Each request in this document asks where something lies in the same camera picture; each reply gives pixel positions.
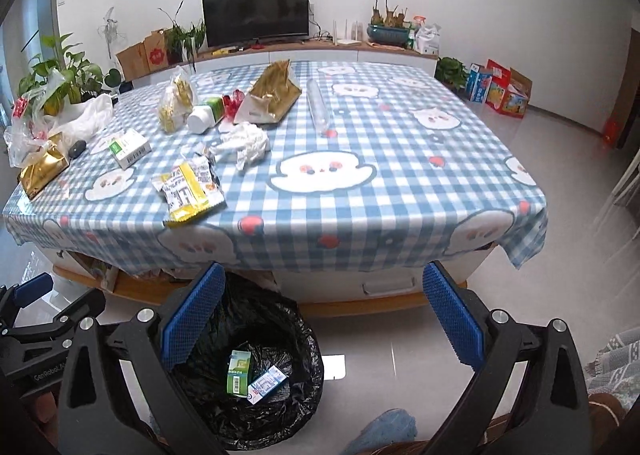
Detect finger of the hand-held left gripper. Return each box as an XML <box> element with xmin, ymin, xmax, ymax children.
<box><xmin>10</xmin><ymin>290</ymin><xmax>107</xmax><ymax>351</ymax></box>
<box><xmin>0</xmin><ymin>272</ymin><xmax>55</xmax><ymax>333</ymax></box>

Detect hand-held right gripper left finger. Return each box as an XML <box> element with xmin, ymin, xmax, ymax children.
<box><xmin>57</xmin><ymin>262</ymin><xmax>236</xmax><ymax>455</ymax></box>

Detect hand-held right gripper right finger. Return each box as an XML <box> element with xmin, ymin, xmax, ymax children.
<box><xmin>422</xmin><ymin>260</ymin><xmax>593</xmax><ymax>455</ymax></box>

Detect bin with black bag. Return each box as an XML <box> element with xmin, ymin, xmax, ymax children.
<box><xmin>170</xmin><ymin>272</ymin><xmax>326</xmax><ymax>451</ymax></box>

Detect yellow snack packet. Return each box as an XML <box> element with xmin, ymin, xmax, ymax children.
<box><xmin>151</xmin><ymin>155</ymin><xmax>228</xmax><ymax>228</ymax></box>

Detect white green medicine box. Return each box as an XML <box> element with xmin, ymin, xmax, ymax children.
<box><xmin>108</xmin><ymin>129</ymin><xmax>152</xmax><ymax>170</ymax></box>

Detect white plastic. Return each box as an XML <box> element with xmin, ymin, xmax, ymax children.
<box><xmin>202</xmin><ymin>121</ymin><xmax>271</xmax><ymax>171</ymax></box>

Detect white plastic bottle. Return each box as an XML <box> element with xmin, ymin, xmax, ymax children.
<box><xmin>186</xmin><ymin>104</ymin><xmax>223</xmax><ymax>135</ymax></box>

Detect green can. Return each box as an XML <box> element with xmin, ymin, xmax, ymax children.
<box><xmin>202</xmin><ymin>94</ymin><xmax>228</xmax><ymax>123</ymax></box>

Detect clear bag of yellow packets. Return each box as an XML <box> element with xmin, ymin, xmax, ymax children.
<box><xmin>156</xmin><ymin>66</ymin><xmax>198</xmax><ymax>135</ymax></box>

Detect red plastic wrapper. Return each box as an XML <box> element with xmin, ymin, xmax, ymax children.
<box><xmin>220</xmin><ymin>90</ymin><xmax>247</xmax><ymax>123</ymax></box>

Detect clear plastic bottle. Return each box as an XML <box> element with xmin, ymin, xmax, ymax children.
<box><xmin>306</xmin><ymin>78</ymin><xmax>335</xmax><ymax>136</ymax></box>

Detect green white small box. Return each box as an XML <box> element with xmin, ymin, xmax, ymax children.
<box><xmin>227</xmin><ymin>350</ymin><xmax>253</xmax><ymax>396</ymax></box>

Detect blue white small box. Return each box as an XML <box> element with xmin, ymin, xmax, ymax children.
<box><xmin>247</xmin><ymin>367</ymin><xmax>287</xmax><ymax>403</ymax></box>

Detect white table with wooden base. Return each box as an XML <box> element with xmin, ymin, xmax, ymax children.
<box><xmin>52</xmin><ymin>235</ymin><xmax>493</xmax><ymax>318</ymax></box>

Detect small gold foil bag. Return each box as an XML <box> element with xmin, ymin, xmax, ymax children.
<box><xmin>17</xmin><ymin>132</ymin><xmax>71</xmax><ymax>201</ymax></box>

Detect blue fluffy slipper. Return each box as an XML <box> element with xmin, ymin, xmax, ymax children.
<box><xmin>342</xmin><ymin>410</ymin><xmax>418</xmax><ymax>455</ymax></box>

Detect clear bag with red print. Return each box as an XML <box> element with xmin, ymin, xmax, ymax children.
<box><xmin>4</xmin><ymin>70</ymin><xmax>66</xmax><ymax>168</ymax></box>

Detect grey patterned cloth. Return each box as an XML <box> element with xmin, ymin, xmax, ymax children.
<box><xmin>582</xmin><ymin>327</ymin><xmax>640</xmax><ymax>391</ymax></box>

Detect white plastic bag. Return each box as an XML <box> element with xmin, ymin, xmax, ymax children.
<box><xmin>47</xmin><ymin>92</ymin><xmax>116</xmax><ymax>141</ymax></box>

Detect blue checkered cartoon tablecloth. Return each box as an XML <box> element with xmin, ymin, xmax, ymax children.
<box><xmin>2</xmin><ymin>60</ymin><xmax>548</xmax><ymax>281</ymax></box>

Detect potted pothos plant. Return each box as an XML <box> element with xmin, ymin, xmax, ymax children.
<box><xmin>17</xmin><ymin>32</ymin><xmax>121</xmax><ymax>118</ymax></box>

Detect colourful open cardboard box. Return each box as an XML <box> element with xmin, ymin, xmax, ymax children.
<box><xmin>500</xmin><ymin>68</ymin><xmax>533</xmax><ymax>118</ymax></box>

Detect blue white carton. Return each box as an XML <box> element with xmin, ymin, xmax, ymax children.
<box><xmin>465</xmin><ymin>64</ymin><xmax>495</xmax><ymax>103</ymax></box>

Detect plain brown cardboard box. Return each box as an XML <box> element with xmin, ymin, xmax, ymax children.
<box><xmin>116</xmin><ymin>45</ymin><xmax>151</xmax><ymax>82</ymax></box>

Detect small green floor plant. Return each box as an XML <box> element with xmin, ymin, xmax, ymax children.
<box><xmin>435</xmin><ymin>56</ymin><xmax>471</xmax><ymax>91</ymax></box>

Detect small red floor object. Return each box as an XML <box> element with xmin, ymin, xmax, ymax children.
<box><xmin>602</xmin><ymin>118</ymin><xmax>623</xmax><ymax>148</ymax></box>

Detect cardboard box with red print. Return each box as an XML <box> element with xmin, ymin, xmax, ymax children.
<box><xmin>144</xmin><ymin>29</ymin><xmax>171</xmax><ymax>72</ymax></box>

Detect white dried plant decoration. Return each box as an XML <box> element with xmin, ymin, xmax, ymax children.
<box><xmin>97</xmin><ymin>5</ymin><xmax>126</xmax><ymax>71</ymax></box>

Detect potted long-leaf green plant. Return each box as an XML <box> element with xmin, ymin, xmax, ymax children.
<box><xmin>159</xmin><ymin>5</ymin><xmax>207</xmax><ymax>73</ymax></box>

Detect white printed sack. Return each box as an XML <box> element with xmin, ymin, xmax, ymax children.
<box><xmin>414</xmin><ymin>22</ymin><xmax>443</xmax><ymax>56</ymax></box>

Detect white television cabinet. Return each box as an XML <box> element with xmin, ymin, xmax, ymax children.
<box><xmin>132</xmin><ymin>38</ymin><xmax>441</xmax><ymax>86</ymax></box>

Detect blue planter with bulbs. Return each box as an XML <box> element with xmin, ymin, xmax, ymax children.
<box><xmin>367</xmin><ymin>0</ymin><xmax>416</xmax><ymax>50</ymax></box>

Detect white router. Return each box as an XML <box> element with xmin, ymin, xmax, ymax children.
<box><xmin>330</xmin><ymin>19</ymin><xmax>363</xmax><ymax>47</ymax></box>

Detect black television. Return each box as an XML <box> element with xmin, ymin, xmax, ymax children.
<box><xmin>201</xmin><ymin>0</ymin><xmax>310</xmax><ymax>50</ymax></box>

